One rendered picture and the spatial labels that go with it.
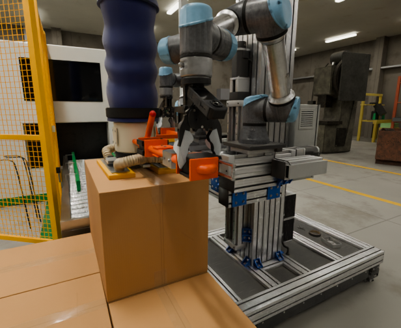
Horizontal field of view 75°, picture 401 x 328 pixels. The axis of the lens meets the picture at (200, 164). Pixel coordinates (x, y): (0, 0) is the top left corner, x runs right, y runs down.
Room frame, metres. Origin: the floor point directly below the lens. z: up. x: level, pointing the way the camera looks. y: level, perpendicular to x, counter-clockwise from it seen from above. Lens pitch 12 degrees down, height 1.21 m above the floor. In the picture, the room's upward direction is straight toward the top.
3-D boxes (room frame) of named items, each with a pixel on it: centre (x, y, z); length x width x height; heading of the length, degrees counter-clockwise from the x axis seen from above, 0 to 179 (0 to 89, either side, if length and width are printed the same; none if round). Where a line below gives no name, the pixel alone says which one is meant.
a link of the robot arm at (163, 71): (1.52, 0.19, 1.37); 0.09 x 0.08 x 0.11; 160
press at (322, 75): (7.30, -3.59, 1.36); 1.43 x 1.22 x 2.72; 117
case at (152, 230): (1.14, 0.28, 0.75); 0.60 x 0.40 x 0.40; 28
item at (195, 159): (0.62, 0.01, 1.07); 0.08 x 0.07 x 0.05; 29
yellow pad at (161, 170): (1.19, 0.21, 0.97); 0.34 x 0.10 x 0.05; 29
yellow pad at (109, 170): (1.10, 0.38, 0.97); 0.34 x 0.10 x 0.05; 29
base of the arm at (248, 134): (1.31, -0.27, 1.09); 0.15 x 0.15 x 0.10
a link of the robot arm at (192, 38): (0.64, 0.01, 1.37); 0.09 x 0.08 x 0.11; 147
